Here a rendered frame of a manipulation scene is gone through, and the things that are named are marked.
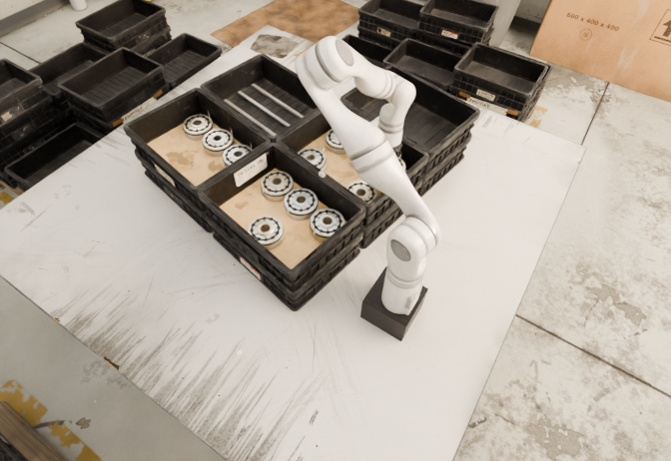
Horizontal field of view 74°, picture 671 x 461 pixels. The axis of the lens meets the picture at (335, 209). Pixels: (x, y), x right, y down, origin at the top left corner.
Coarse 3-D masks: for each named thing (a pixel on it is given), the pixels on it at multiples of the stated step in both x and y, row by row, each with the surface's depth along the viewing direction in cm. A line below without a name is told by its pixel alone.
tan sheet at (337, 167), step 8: (312, 144) 156; (320, 144) 156; (328, 152) 154; (328, 160) 151; (336, 160) 151; (344, 160) 152; (328, 168) 149; (336, 168) 149; (344, 168) 149; (352, 168) 149; (336, 176) 147; (344, 176) 147; (352, 176) 147; (344, 184) 145
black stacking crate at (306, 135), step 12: (324, 120) 155; (300, 132) 148; (312, 132) 153; (324, 132) 159; (288, 144) 147; (300, 144) 152; (408, 156) 145; (420, 156) 141; (408, 168) 149; (420, 180) 147; (384, 204) 135; (372, 216) 135
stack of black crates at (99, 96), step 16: (96, 64) 223; (112, 64) 231; (128, 64) 239; (144, 64) 230; (160, 64) 223; (64, 80) 214; (80, 80) 220; (96, 80) 227; (112, 80) 232; (128, 80) 232; (144, 80) 217; (160, 80) 227; (80, 96) 207; (96, 96) 223; (112, 96) 207; (128, 96) 215; (144, 96) 222; (160, 96) 231; (80, 112) 217; (96, 112) 208; (112, 112) 211; (128, 112) 217; (96, 128) 223; (112, 128) 215
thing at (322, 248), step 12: (276, 144) 141; (252, 156) 138; (288, 156) 138; (240, 168) 135; (216, 180) 131; (324, 180) 132; (336, 192) 130; (204, 204) 129; (360, 204) 127; (228, 216) 123; (360, 216) 124; (348, 228) 123; (252, 240) 118; (336, 240) 121; (264, 252) 116; (312, 252) 116; (324, 252) 119; (276, 264) 115; (300, 264) 114; (288, 276) 114
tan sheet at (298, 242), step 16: (256, 192) 142; (224, 208) 138; (240, 208) 138; (256, 208) 138; (272, 208) 138; (320, 208) 138; (240, 224) 134; (288, 224) 134; (304, 224) 135; (288, 240) 131; (304, 240) 131; (288, 256) 127; (304, 256) 127
